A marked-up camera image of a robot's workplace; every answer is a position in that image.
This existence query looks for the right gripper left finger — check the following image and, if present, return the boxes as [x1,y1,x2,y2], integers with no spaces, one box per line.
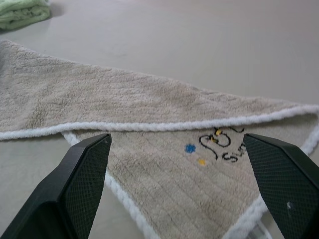
[0,133,112,239]

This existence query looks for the beige towel with white trim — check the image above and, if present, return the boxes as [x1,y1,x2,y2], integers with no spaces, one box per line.
[0,39,319,239]

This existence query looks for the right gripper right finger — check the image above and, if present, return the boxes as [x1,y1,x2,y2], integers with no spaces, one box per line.
[242,132,319,239]

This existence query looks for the green folded towel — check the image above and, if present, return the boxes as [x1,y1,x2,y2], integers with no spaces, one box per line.
[0,0,51,31]

